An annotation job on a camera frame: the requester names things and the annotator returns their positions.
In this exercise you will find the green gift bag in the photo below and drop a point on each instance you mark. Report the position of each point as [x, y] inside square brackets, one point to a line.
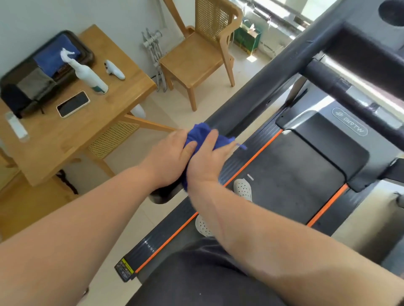
[246, 39]

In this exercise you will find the person's right forearm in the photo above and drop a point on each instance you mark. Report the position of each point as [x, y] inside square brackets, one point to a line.
[284, 252]

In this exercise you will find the black treadmill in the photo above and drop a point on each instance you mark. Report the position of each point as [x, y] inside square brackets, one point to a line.
[315, 164]

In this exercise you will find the dark brown slatted tray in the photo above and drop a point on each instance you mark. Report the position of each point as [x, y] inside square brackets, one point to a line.
[86, 58]

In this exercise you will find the person's left white clog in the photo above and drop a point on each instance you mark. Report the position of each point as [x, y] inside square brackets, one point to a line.
[202, 227]

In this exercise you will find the folded grey cloth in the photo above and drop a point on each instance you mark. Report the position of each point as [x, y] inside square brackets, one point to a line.
[36, 83]

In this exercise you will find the person's left forearm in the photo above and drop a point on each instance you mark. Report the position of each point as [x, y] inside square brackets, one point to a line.
[79, 236]

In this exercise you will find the small white handheld device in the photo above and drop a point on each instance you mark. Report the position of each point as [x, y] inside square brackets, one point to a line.
[115, 71]

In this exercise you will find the wooden rattan chair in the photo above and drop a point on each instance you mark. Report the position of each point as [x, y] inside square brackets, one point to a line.
[192, 60]
[31, 208]

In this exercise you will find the person's right white clog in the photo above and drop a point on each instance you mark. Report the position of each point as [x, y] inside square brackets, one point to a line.
[243, 187]

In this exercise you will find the wooden table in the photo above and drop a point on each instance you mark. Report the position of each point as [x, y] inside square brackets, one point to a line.
[63, 135]

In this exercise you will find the smartphone with white case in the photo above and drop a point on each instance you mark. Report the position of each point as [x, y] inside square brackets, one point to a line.
[73, 104]

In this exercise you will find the metal window track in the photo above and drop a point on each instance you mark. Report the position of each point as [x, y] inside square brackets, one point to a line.
[277, 15]

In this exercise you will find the blue cleaning cloth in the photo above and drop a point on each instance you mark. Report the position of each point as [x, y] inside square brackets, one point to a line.
[202, 130]

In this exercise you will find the folded blue cloth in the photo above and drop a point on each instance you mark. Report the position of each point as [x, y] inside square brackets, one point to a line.
[47, 61]

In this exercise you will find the white remote control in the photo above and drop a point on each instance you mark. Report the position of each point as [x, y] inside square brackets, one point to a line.
[17, 126]

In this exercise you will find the folded black cloth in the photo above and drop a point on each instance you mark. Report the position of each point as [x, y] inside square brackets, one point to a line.
[14, 99]

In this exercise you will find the white spray bottle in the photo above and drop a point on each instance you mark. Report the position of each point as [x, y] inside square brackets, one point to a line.
[90, 77]

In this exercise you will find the white pipe manifold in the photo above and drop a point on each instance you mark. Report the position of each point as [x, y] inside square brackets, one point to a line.
[154, 41]

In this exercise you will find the person's left hand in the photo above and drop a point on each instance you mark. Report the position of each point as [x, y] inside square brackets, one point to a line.
[167, 160]

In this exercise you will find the person's black shorts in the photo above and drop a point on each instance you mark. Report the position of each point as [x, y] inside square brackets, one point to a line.
[195, 277]

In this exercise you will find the person's right hand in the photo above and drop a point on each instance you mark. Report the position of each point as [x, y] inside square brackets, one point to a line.
[205, 164]

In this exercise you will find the person's white clog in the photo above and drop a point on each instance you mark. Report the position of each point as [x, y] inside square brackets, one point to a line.
[243, 187]
[202, 227]

